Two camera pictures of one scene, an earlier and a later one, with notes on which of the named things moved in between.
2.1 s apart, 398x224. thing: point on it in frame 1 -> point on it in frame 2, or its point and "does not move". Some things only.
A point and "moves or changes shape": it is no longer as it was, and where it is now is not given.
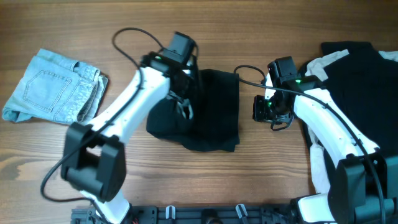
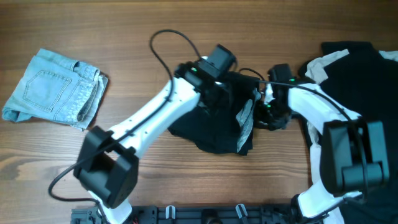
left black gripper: [192, 88] -> [227, 103]
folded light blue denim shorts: [56, 90] does not move
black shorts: [214, 126] moves or changes shape
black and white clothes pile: [365, 81] does not move
